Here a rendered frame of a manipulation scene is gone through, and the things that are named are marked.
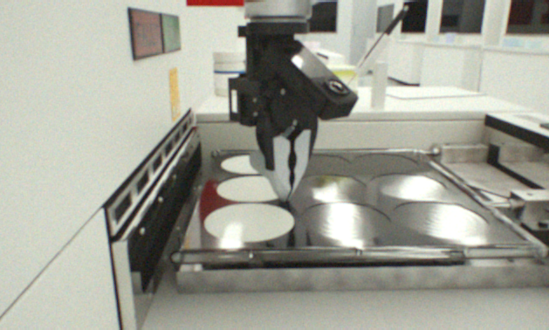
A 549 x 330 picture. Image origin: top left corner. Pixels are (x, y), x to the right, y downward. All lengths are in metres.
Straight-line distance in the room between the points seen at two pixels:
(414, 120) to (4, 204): 0.70
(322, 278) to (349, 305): 0.04
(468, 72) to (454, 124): 6.32
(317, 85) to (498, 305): 0.31
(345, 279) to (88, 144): 0.31
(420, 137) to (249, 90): 0.43
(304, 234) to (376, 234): 0.08
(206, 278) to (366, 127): 0.44
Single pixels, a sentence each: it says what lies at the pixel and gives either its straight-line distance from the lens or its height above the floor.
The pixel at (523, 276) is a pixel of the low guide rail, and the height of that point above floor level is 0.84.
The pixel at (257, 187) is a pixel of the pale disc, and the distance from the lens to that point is 0.58.
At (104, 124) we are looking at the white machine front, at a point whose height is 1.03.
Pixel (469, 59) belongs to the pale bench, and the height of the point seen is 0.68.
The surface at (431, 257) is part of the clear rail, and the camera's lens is 0.44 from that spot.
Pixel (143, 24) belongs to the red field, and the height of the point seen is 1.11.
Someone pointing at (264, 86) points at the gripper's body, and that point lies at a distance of 0.49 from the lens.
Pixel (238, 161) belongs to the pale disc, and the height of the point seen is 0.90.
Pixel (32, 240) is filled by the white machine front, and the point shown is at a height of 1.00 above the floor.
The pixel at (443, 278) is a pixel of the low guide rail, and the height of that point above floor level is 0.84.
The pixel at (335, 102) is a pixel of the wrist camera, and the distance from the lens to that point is 0.42.
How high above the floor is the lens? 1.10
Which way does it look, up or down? 18 degrees down
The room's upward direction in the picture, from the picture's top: straight up
